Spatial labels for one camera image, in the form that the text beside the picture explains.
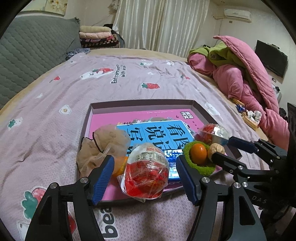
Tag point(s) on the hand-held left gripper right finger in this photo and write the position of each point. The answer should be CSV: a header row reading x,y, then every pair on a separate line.
x,y
187,180

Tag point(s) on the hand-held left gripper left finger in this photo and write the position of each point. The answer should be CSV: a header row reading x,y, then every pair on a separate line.
x,y
103,180

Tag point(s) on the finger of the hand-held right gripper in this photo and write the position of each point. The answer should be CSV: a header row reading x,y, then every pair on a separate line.
x,y
226,161
240,143

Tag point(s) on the walnut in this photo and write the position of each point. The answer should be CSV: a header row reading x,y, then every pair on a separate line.
x,y
215,148

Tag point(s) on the orange tangerine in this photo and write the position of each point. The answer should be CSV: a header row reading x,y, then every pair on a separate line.
x,y
198,153
120,165

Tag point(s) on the blue snack packet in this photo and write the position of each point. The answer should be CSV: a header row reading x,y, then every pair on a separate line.
x,y
173,162

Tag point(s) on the plastic toy egg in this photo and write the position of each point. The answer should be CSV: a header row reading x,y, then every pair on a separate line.
x,y
212,132
145,173

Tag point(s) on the beige organza scrunchie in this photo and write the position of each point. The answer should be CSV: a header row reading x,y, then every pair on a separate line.
x,y
108,136

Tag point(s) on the white floral scrunchie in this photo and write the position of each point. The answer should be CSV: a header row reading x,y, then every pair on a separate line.
x,y
254,114

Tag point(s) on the blue candy wrapper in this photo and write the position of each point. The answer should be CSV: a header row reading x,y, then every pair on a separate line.
x,y
241,108

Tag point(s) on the purple strawberry printed blanket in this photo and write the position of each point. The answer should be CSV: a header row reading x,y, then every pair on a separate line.
x,y
57,139

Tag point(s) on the pink and blue book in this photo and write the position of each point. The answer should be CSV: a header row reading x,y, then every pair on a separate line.
x,y
108,119

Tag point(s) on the white plastic box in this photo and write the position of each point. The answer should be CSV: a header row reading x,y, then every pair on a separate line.
x,y
277,92

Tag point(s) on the pink quilt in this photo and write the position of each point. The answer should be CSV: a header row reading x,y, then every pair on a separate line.
x,y
233,78

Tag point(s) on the green blanket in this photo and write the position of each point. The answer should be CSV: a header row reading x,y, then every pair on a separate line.
x,y
222,55

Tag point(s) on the black television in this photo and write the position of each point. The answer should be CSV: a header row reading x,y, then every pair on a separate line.
x,y
271,58

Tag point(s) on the white air conditioner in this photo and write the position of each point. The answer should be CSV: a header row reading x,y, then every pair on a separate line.
x,y
238,14

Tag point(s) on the blue patterned cloth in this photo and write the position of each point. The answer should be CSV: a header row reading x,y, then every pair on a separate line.
x,y
77,53

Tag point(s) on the dark checkered folded blanket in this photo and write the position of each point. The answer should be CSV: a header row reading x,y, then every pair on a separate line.
x,y
99,42

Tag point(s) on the white curtain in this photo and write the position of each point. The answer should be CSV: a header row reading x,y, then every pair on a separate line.
x,y
161,23

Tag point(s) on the grey quilted headboard cover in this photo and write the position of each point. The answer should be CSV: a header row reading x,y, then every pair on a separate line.
x,y
27,58

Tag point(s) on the pink folded blanket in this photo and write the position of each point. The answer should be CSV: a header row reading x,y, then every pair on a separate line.
x,y
94,35

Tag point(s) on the black chair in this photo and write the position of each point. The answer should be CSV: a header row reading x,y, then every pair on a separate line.
x,y
118,34

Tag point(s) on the beige folded blanket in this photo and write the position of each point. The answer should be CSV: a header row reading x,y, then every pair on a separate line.
x,y
94,29

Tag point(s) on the floral wall mural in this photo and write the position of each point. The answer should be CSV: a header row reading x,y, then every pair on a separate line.
x,y
56,4

